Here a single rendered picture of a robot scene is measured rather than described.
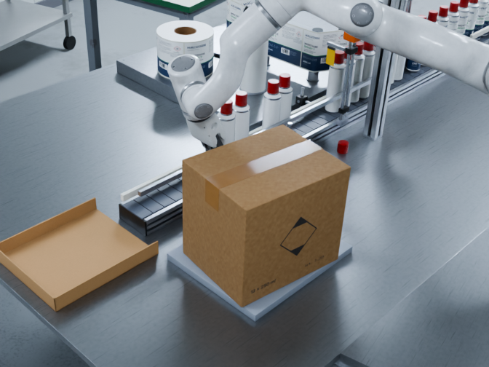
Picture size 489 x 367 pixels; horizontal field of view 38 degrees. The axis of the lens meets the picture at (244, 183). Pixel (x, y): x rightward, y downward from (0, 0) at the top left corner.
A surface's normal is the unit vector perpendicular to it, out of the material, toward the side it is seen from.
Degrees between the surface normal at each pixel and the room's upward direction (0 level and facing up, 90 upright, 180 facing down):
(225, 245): 90
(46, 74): 0
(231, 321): 0
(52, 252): 0
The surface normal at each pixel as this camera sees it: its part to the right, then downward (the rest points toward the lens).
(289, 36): -0.64, 0.40
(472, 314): 0.04, -0.83
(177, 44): -0.25, 0.53
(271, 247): 0.61, 0.46
